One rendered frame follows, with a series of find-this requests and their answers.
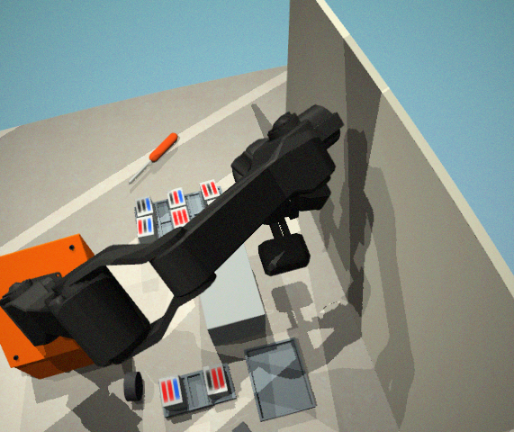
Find dark grey cylinder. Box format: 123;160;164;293
123;372;143;401

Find orange-handled screwdriver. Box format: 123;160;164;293
129;133;177;183

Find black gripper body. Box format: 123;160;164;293
258;196;311;276

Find white tile with colored stripes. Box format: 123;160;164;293
167;187;187;210

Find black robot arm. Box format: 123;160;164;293
0;104;345;367

